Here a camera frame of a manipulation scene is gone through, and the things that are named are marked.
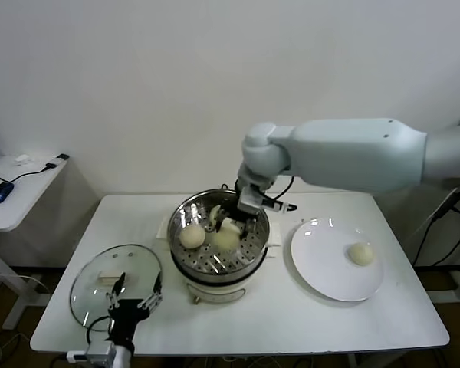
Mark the black desk cable with plug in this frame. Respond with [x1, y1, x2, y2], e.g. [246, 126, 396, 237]
[0, 163, 59, 184]

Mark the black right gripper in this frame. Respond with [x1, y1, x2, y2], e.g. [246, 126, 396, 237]
[205, 205, 261, 241]

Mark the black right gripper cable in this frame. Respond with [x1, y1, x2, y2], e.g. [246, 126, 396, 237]
[268, 174, 294, 201]

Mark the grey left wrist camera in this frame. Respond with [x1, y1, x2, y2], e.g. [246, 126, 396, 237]
[66, 340, 117, 366]

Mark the white side desk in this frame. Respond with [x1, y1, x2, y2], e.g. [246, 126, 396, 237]
[0, 154, 72, 331]

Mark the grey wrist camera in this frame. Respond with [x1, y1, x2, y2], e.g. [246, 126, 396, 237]
[66, 340, 117, 366]
[238, 186, 298, 215]

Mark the perforated steel steamer basket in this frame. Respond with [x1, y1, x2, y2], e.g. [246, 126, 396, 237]
[167, 189, 271, 278]

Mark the black power adapter cable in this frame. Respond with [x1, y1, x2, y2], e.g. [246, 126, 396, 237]
[412, 189, 460, 268]

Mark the round glass pot lid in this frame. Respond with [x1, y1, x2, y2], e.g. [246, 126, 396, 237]
[70, 244, 164, 327]

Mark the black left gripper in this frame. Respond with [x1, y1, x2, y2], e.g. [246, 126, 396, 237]
[107, 271, 163, 342]

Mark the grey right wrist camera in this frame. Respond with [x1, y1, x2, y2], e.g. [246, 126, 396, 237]
[238, 186, 298, 215]

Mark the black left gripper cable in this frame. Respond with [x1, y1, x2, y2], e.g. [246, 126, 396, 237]
[85, 316, 114, 344]

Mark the white round plate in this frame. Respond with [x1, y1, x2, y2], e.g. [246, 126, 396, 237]
[290, 218, 386, 303]

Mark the blue computer mouse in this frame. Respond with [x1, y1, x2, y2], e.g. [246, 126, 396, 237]
[0, 182, 15, 205]

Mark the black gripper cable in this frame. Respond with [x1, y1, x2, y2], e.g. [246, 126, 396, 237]
[85, 316, 114, 344]
[268, 174, 294, 201]

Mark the stainless steel steamer pot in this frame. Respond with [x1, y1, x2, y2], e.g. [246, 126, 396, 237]
[156, 215, 283, 307]

